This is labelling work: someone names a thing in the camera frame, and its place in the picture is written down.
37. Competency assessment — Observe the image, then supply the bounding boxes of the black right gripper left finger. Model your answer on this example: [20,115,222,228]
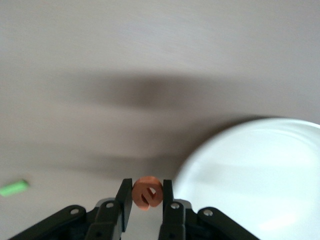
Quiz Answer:
[9,177,133,240]

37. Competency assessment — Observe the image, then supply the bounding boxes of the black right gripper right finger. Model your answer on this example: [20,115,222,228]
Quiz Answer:
[157,179,261,240]

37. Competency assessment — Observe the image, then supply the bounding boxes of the brown table cloth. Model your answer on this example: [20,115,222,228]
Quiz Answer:
[0,0,320,240]

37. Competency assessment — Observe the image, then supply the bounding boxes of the beige round plate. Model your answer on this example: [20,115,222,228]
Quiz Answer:
[172,119,320,240]

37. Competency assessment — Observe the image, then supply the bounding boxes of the green letter l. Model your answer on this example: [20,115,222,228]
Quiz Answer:
[0,178,31,198]

